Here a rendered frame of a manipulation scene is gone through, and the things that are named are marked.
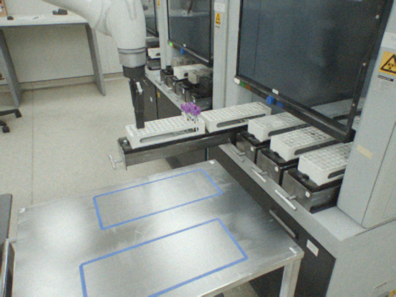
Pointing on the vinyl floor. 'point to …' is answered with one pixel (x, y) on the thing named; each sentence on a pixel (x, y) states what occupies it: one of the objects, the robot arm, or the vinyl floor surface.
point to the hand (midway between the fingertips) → (139, 119)
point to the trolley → (150, 240)
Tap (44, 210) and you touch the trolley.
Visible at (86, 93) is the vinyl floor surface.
